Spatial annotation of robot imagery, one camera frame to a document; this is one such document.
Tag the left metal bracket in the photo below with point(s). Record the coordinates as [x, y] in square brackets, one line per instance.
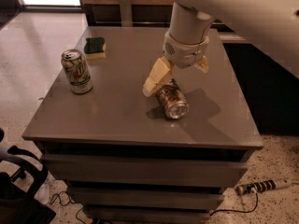
[126, 13]

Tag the white power strip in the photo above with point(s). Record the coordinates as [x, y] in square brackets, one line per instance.
[263, 186]

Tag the green yellow sponge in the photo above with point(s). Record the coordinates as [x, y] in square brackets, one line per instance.
[95, 48]

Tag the white green soda can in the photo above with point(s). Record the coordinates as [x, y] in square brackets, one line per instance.
[76, 70]

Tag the orange soda can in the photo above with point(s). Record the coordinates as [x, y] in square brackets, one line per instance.
[172, 100]

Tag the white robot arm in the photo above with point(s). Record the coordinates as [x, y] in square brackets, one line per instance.
[272, 26]

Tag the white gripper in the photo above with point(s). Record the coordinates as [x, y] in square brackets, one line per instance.
[184, 54]

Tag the grey drawer cabinet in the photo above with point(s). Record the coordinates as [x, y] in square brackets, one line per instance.
[118, 153]

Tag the black office chair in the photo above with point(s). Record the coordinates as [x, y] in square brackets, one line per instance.
[18, 203]

